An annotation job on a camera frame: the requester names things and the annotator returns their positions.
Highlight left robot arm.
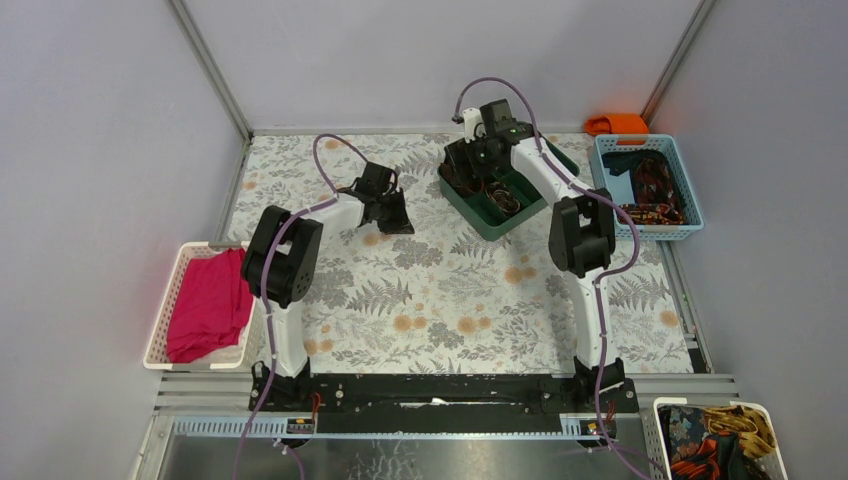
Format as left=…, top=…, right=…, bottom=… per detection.
left=241, top=162, right=414, bottom=411

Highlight colourful ties in white basket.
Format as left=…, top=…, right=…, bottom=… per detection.
left=657, top=404, right=779, bottom=479

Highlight green compartment organizer tray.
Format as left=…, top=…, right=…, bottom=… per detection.
left=438, top=165, right=547, bottom=241

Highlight white perforated basket left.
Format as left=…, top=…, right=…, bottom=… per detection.
left=143, top=242, right=263, bottom=373

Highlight light blue perforated basket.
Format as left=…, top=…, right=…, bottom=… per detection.
left=589, top=134, right=705, bottom=241

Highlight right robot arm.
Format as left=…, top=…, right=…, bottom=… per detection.
left=439, top=99, right=624, bottom=412

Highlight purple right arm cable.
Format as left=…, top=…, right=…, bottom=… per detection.
left=454, top=76, right=653, bottom=480

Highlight white basket bottom right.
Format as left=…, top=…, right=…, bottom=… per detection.
left=640, top=397, right=787, bottom=479

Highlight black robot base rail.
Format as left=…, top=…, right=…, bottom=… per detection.
left=248, top=366, right=639, bottom=435

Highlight magenta cloth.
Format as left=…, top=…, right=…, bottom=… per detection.
left=166, top=249, right=253, bottom=363

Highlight orange cloth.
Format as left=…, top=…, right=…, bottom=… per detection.
left=584, top=113, right=650, bottom=136

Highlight ties in blue basket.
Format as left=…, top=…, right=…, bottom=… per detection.
left=601, top=149, right=685, bottom=226

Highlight brown red floral tie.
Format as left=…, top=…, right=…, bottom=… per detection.
left=438, top=161, right=486, bottom=198

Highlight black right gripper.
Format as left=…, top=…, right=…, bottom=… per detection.
left=444, top=131, right=505, bottom=188

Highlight rolled patterned tie in tray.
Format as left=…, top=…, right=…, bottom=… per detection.
left=486, top=184, right=522, bottom=217

